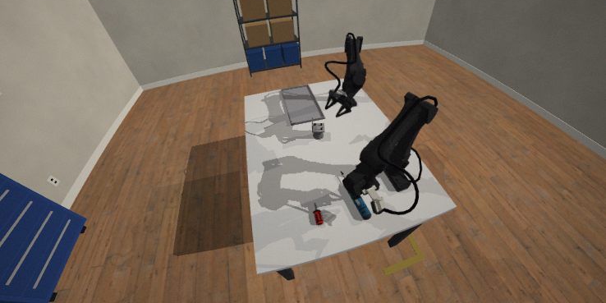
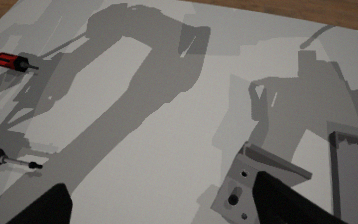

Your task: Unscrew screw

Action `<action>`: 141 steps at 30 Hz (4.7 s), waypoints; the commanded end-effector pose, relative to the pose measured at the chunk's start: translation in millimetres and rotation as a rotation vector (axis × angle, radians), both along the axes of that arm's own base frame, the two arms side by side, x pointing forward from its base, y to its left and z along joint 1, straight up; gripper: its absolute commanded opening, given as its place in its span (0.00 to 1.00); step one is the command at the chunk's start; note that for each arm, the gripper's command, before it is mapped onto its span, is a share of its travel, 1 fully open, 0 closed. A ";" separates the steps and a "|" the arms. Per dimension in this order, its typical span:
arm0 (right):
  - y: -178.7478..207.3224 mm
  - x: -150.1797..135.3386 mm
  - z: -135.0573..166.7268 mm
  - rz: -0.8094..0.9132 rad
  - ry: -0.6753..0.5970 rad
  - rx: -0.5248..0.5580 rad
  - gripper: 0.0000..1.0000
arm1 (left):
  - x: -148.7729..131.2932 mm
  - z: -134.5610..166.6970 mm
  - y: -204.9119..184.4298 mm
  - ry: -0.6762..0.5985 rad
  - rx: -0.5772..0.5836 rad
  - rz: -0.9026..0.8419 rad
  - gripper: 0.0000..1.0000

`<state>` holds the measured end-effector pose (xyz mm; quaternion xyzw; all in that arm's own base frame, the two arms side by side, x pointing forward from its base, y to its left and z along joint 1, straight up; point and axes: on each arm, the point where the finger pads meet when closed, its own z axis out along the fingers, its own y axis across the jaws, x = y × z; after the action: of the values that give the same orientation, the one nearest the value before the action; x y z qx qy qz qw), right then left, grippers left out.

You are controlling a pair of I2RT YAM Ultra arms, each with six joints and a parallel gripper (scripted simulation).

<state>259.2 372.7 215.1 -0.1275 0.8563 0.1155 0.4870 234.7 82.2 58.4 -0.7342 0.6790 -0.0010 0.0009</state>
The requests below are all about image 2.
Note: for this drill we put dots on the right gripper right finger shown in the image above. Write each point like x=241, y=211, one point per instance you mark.
x=277, y=203

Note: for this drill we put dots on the red and black screwdriver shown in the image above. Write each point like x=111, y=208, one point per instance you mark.
x=17, y=63

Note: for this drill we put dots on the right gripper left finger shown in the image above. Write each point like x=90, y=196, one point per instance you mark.
x=53, y=207

